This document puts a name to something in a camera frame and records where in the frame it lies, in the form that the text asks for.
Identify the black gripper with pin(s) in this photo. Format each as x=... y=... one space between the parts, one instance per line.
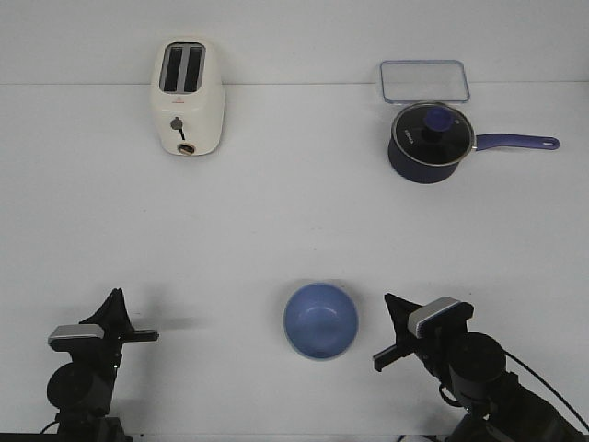
x=104 y=342
x=430 y=349

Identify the blue bowl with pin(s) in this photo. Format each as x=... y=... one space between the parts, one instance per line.
x=320 y=321

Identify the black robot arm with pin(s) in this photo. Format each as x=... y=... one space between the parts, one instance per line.
x=82 y=389
x=471 y=370

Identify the dark blue saucepan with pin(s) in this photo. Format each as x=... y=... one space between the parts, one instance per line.
x=425 y=174

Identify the glass pot lid blue knob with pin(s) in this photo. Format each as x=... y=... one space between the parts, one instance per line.
x=433 y=134

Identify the white two-slot toaster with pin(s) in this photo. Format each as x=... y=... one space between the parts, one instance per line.
x=187 y=97

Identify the clear blue-rimmed container lid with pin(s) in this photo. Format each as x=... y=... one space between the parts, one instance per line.
x=410 y=81

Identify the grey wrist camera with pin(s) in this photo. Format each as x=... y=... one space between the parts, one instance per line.
x=65 y=338
x=441 y=309

